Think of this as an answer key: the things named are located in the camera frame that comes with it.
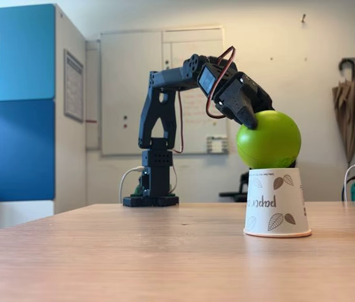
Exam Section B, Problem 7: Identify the white cable at robot base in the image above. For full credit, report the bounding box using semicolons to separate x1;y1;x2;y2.
118;165;146;204

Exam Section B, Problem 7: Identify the blue locker cabinet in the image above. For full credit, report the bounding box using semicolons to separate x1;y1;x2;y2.
0;3;87;234

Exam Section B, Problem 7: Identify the dark blue locker door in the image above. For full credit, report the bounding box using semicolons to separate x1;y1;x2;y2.
0;99;56;203

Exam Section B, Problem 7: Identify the narrow whiteboard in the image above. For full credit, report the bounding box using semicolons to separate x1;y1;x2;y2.
85;39;102;151

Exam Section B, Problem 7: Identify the black office chair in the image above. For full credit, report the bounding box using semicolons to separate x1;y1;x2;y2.
219;159;298;203

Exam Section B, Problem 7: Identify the light blue locker door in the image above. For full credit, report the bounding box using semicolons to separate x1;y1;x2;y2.
0;3;56;103

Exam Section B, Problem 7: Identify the red-black gripper servo cable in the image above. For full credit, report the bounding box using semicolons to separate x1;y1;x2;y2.
205;46;237;120

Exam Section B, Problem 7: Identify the black umbrella handle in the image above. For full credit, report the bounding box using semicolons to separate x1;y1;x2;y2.
338;59;355;83

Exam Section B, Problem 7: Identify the brown folded umbrella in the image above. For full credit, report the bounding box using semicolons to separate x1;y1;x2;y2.
332;77;355;165

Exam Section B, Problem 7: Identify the green controller board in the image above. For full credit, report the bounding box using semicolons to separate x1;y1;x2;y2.
134;184;178;199

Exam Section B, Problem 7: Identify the green ball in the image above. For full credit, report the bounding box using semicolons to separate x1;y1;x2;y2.
236;109;302;170

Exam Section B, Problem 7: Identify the large whiteboard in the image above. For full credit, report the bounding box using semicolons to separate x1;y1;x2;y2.
99;27;230;157

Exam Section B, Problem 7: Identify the framed notice sheet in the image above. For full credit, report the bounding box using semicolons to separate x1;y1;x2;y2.
63;48;85;123

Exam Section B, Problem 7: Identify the red-black wrist servo cable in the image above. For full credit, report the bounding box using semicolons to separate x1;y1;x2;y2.
177;90;187;155

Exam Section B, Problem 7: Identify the white paper cup leaf print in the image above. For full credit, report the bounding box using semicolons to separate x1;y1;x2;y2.
243;167;313;238

